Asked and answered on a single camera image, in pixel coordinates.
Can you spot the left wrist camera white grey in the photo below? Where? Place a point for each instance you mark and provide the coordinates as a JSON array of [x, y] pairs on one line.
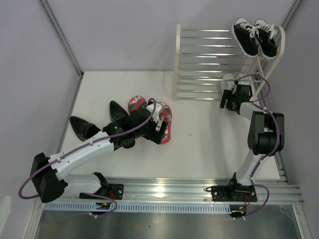
[[156, 109]]

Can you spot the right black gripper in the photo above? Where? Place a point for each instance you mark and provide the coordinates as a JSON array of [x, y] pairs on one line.
[[228, 95]]

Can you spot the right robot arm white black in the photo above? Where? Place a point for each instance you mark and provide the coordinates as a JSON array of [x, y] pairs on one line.
[[266, 137]]

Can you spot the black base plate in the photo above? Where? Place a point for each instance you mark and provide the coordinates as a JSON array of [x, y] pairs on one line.
[[232, 193], [115, 191]]

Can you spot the aluminium frame post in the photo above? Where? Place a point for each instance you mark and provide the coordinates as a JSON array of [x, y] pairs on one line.
[[61, 36], [292, 13]]

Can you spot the aluminium mounting rail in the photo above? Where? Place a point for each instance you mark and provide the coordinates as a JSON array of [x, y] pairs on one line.
[[192, 191]]

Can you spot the slotted grey cable duct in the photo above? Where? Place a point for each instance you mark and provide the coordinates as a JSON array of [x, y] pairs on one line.
[[210, 208]]

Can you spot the white sneaker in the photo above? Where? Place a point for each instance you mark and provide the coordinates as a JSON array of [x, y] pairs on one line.
[[243, 79], [227, 83]]

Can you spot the left black canvas sneaker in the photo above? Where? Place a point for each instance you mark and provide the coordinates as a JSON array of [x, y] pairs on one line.
[[244, 34]]

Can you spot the right aluminium frame post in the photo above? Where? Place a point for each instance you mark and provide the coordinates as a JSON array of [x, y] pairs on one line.
[[292, 13]]

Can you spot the left aluminium frame post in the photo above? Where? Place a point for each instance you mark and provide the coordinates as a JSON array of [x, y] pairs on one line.
[[61, 36]]

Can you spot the red green flip-flop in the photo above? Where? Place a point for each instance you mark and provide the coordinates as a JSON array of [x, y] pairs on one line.
[[165, 116], [136, 102]]

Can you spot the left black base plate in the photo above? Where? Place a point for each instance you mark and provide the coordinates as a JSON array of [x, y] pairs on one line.
[[115, 191]]

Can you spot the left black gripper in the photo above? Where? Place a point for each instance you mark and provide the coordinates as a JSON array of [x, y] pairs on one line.
[[155, 136]]

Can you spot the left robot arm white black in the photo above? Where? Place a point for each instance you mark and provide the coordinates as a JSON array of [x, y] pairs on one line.
[[54, 174]]

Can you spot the right black canvas sneaker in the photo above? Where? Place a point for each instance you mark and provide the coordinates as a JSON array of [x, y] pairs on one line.
[[266, 38]]

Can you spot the black canvas sneaker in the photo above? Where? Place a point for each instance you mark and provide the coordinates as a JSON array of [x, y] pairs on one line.
[[266, 38], [244, 34]]

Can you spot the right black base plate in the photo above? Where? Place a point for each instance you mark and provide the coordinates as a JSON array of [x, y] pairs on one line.
[[232, 193]]

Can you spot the cream shoe rack chrome bars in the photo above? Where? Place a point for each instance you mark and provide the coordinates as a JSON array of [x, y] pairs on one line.
[[204, 56]]

